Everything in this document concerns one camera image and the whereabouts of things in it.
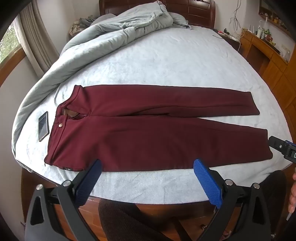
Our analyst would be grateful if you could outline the wall shelf with figurines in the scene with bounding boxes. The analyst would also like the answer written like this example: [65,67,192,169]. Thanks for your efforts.
[258,3,290,32]

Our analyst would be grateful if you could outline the wooden framed window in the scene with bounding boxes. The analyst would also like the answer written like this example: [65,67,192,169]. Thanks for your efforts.
[0,18,26,68]

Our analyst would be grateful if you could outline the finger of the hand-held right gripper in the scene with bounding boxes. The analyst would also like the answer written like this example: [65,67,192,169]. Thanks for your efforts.
[268,136,287,155]

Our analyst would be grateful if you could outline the white bottles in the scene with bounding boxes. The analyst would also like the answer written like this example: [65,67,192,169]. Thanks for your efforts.
[254,20,267,39]

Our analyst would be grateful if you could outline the person's right hand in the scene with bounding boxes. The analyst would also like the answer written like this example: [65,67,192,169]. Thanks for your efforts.
[288,171,296,215]

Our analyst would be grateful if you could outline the hanging cables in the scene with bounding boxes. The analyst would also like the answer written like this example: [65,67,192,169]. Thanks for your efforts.
[229,0,244,32]

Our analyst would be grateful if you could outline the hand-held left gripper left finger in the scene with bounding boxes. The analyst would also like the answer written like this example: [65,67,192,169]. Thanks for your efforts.
[24,159,102,241]

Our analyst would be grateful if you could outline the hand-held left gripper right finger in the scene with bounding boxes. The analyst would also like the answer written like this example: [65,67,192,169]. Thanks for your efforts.
[193,159,271,241]

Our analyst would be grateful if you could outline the smartphone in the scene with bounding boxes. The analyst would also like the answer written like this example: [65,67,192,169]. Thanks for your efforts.
[38,111,50,142]

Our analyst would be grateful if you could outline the camouflage cloth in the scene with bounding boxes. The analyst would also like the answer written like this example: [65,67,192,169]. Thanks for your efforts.
[69,15,95,36]

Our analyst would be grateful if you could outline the grey duvet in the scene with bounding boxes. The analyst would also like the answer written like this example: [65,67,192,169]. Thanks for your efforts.
[14,0,189,168]

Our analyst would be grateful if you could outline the beige curtain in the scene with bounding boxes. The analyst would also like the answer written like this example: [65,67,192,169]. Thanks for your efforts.
[19,0,61,78]

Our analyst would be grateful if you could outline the maroon pants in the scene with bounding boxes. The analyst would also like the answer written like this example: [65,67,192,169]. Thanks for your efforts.
[44,85,273,172]

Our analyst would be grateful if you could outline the wooden bed with white sheet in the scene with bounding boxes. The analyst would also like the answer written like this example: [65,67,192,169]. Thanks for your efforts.
[14,0,292,209]

